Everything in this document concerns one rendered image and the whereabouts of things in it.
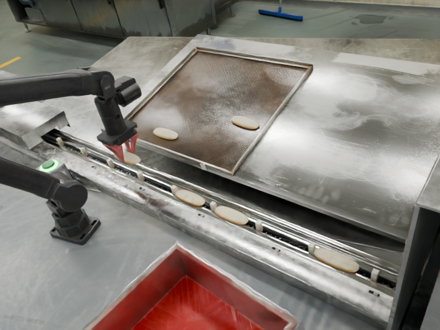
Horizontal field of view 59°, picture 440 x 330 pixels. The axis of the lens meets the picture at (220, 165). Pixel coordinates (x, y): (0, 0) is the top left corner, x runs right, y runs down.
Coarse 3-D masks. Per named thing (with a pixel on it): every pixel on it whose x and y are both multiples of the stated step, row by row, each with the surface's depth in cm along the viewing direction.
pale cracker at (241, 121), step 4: (236, 116) 121; (240, 116) 121; (232, 120) 120; (236, 120) 120; (240, 120) 119; (244, 120) 118; (248, 120) 118; (252, 120) 118; (236, 124) 120; (240, 124) 118; (244, 124) 118; (248, 124) 117; (252, 124) 117; (256, 124) 116; (248, 128) 117; (252, 128) 116
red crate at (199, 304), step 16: (176, 288) 89; (192, 288) 89; (160, 304) 87; (176, 304) 86; (192, 304) 85; (208, 304) 85; (224, 304) 84; (144, 320) 84; (160, 320) 84; (176, 320) 83; (192, 320) 83; (208, 320) 82; (224, 320) 81; (240, 320) 81
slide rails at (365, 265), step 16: (80, 144) 138; (96, 160) 129; (128, 176) 120; (144, 176) 119; (160, 192) 112; (272, 224) 96; (272, 240) 92; (304, 240) 91; (304, 256) 87; (352, 256) 86; (352, 272) 82; (384, 272) 81; (384, 288) 79
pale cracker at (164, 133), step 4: (156, 128) 127; (160, 128) 127; (164, 128) 126; (156, 132) 126; (160, 132) 125; (164, 132) 125; (168, 132) 124; (172, 132) 124; (160, 136) 125; (164, 136) 124; (168, 136) 123; (172, 136) 123; (176, 136) 123
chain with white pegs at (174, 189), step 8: (80, 152) 136; (112, 160) 125; (120, 168) 125; (136, 176) 121; (152, 184) 117; (208, 208) 105; (248, 224) 99; (256, 224) 94; (264, 232) 97; (288, 240) 93; (304, 248) 90; (312, 248) 87; (360, 272) 83; (376, 272) 79; (376, 280) 80; (392, 288) 80
